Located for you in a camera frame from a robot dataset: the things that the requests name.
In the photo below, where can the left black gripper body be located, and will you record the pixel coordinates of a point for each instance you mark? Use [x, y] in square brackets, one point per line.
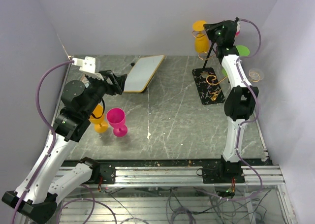
[97, 88]

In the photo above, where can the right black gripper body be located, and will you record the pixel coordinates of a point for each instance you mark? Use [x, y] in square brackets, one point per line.
[218, 41]

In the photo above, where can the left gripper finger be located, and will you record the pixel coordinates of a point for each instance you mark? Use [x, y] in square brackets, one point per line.
[109, 78]
[118, 82]

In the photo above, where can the yellow wine glass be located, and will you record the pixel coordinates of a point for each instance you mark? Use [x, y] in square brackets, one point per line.
[201, 42]
[97, 118]

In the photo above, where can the clear wine glass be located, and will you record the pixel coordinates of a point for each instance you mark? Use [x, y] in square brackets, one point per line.
[255, 75]

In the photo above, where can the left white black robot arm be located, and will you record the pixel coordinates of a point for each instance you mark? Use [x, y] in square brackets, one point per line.
[39, 194]

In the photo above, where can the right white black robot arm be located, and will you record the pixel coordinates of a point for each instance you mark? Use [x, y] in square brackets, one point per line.
[229, 166]

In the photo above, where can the green wine glass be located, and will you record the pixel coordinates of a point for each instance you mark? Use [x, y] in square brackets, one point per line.
[243, 51]

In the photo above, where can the gold black wine glass rack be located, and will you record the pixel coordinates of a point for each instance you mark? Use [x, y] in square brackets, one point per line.
[209, 86]

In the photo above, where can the orange picture book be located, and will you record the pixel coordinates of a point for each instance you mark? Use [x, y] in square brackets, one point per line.
[85, 81]

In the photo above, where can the yellow framed whiteboard tablet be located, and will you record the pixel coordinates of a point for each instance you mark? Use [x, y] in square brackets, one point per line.
[142, 73]

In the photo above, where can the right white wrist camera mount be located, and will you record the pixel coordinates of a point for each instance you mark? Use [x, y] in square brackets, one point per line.
[237, 21]

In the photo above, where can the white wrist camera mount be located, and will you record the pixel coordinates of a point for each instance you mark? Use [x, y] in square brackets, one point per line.
[90, 66]
[237, 21]

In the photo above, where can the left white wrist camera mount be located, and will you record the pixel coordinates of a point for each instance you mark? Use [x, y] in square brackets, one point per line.
[90, 66]

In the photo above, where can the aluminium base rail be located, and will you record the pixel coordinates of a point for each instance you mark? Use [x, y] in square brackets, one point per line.
[183, 173]

